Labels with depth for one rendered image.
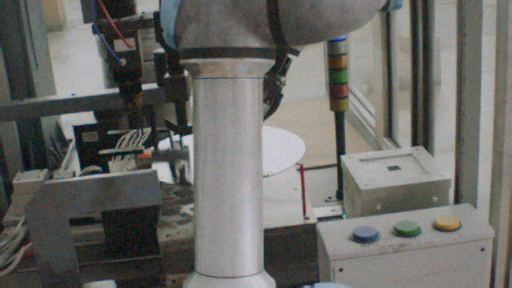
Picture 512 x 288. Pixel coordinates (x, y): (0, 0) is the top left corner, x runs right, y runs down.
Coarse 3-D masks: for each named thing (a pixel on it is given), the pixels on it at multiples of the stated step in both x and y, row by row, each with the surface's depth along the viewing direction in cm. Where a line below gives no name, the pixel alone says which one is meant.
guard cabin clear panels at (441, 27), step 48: (48, 0) 226; (144, 0) 230; (432, 0) 138; (96, 48) 234; (432, 48) 141; (192, 96) 243; (288, 96) 247; (432, 96) 145; (432, 144) 149; (480, 144) 121; (480, 192) 124
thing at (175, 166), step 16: (272, 128) 149; (160, 144) 145; (192, 144) 143; (272, 144) 139; (288, 144) 138; (144, 160) 137; (160, 160) 136; (176, 160) 135; (192, 160) 134; (272, 160) 131; (288, 160) 130; (160, 176) 128; (176, 176) 127; (192, 176) 127
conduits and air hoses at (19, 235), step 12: (132, 132) 154; (144, 132) 157; (132, 156) 148; (96, 168) 141; (120, 168) 144; (24, 216) 144; (24, 228) 124; (12, 240) 129; (24, 240) 128; (0, 252) 138; (12, 252) 124; (0, 264) 124; (12, 264) 126; (0, 276) 127
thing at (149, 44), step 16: (144, 32) 189; (144, 48) 191; (160, 48) 192; (144, 64) 192; (112, 80) 197; (144, 80) 194; (144, 112) 201; (160, 112) 202; (192, 112) 214; (144, 128) 202
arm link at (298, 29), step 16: (288, 0) 74; (304, 0) 74; (320, 0) 74; (336, 0) 75; (352, 0) 77; (368, 0) 79; (384, 0) 104; (400, 0) 111; (288, 16) 75; (304, 16) 75; (320, 16) 75; (336, 16) 76; (352, 16) 78; (368, 16) 81; (288, 32) 76; (304, 32) 76; (320, 32) 77; (336, 32) 78
